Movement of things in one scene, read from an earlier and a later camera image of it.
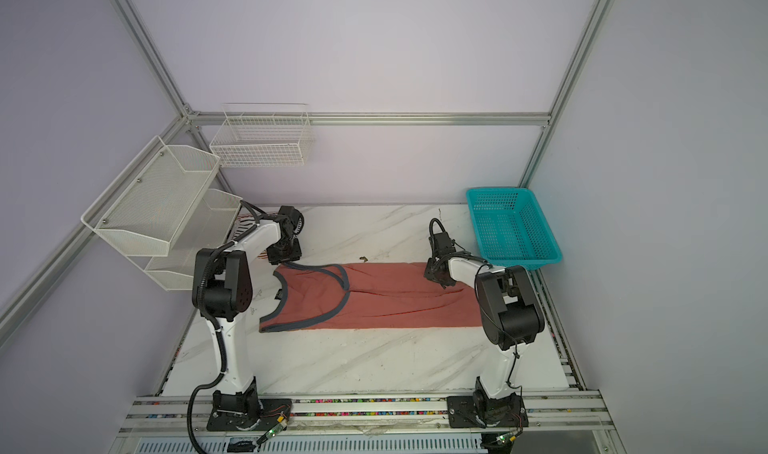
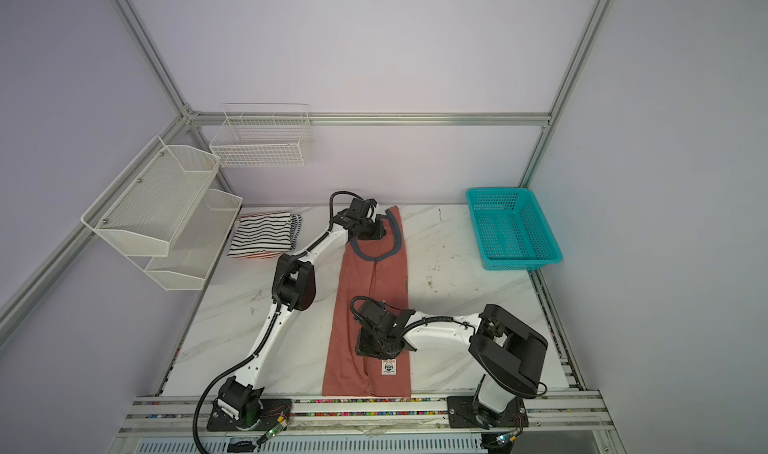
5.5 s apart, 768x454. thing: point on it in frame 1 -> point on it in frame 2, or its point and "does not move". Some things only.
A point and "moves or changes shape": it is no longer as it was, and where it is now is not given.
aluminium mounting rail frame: (556, 423) does not move
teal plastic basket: (512, 229) does not move
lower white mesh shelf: (208, 225) does not move
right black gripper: (430, 271) -> (360, 345)
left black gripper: (296, 253) -> (379, 233)
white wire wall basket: (262, 135) does not move
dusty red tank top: (368, 296) moves or changes shape
